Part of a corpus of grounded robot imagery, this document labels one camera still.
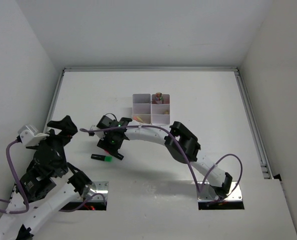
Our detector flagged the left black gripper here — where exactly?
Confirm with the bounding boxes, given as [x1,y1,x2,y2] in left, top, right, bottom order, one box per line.
[28,115,79,173]

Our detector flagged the pink cap black highlighter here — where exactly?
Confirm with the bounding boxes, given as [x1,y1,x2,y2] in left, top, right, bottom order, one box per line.
[105,150,124,160]

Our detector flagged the green cap black highlighter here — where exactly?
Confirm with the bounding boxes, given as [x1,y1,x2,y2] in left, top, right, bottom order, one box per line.
[90,154,113,162]

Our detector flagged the colourful glue stick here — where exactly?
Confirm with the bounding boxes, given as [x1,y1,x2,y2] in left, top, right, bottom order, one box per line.
[154,92,164,104]

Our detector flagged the yellow slim highlighter pen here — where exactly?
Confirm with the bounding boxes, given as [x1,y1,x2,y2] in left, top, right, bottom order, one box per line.
[137,119,151,124]

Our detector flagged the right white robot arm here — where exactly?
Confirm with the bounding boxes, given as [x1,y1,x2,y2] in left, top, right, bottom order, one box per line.
[94,115,233,199]

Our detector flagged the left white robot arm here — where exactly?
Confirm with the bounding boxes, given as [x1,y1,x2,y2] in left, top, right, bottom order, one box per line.
[0,115,93,240]

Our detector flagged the left white divided container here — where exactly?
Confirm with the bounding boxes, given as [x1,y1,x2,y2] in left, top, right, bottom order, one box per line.
[132,93,152,123]

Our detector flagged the white divided container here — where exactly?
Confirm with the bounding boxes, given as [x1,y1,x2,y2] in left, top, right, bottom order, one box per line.
[132,93,152,123]
[151,93,171,125]

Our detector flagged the right white divided container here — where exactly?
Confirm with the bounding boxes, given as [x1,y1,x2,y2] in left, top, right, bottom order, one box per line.
[151,93,171,125]

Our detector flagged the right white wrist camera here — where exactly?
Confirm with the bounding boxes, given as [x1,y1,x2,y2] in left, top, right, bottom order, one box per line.
[86,125,106,140]

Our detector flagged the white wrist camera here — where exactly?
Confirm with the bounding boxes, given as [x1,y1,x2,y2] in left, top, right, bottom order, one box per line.
[86,125,106,140]
[17,124,50,147]

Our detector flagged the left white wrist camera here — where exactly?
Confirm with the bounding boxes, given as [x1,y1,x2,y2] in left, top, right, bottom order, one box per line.
[17,124,50,147]

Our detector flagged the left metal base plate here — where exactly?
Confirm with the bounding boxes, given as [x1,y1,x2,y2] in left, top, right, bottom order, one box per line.
[63,181,109,202]

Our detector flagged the metal base plate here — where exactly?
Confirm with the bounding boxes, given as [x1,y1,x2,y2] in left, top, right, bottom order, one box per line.
[63,181,109,202]
[197,181,243,203]

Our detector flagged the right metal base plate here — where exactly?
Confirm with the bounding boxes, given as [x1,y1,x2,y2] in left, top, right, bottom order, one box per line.
[197,181,243,203]

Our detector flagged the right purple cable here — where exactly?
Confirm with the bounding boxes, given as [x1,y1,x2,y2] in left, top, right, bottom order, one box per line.
[79,125,244,201]

